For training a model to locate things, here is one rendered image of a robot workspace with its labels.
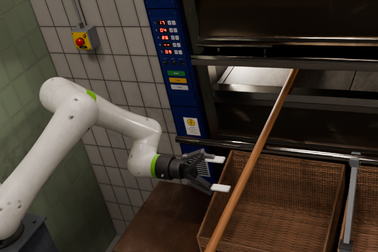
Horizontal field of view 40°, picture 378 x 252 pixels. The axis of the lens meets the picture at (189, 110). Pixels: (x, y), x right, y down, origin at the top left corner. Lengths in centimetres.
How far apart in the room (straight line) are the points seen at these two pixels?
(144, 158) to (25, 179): 52
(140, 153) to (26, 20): 104
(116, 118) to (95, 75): 84
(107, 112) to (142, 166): 26
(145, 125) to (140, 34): 59
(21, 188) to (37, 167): 7
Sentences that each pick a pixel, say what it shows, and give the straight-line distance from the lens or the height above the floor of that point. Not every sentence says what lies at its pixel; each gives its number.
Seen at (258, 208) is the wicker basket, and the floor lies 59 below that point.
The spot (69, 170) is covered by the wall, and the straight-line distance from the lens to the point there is 303.
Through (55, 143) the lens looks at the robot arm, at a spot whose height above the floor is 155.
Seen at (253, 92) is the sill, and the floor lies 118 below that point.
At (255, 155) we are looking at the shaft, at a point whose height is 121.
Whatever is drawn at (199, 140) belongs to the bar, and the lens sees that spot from 211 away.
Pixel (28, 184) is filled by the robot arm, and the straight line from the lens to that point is 165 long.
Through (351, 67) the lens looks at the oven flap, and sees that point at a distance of 199.
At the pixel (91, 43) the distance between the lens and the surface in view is 253.
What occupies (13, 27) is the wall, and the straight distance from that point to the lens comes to 265.
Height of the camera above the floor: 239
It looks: 32 degrees down
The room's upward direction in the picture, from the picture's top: 13 degrees counter-clockwise
